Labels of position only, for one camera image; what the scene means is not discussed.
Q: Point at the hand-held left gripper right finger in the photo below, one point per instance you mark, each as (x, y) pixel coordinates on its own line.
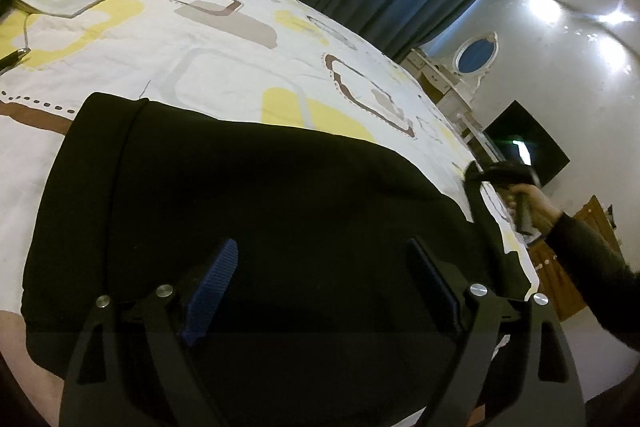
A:
(434, 287)

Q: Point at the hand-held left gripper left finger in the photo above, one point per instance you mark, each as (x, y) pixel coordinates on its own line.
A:
(214, 289)

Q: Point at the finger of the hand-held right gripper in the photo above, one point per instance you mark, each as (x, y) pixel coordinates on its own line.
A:
(472, 172)

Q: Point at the black pants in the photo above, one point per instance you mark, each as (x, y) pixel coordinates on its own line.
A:
(260, 217)

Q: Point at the person's right forearm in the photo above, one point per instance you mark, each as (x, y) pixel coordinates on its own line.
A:
(595, 277)

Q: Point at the person's right hand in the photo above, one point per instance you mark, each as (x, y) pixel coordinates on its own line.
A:
(539, 207)

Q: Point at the black television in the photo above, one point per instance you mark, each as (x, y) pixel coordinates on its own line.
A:
(530, 142)

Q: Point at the wooden cabinet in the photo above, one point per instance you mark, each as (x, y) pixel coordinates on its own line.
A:
(575, 252)

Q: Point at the white vanity dresser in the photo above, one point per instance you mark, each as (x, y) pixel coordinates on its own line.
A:
(450, 87)

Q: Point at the oval vanity mirror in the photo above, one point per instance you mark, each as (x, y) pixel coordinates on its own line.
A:
(475, 56)

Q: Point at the patterned white bed sheet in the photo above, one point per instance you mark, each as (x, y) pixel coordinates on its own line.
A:
(210, 47)

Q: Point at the black pen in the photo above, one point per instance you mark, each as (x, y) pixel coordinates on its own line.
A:
(12, 59)

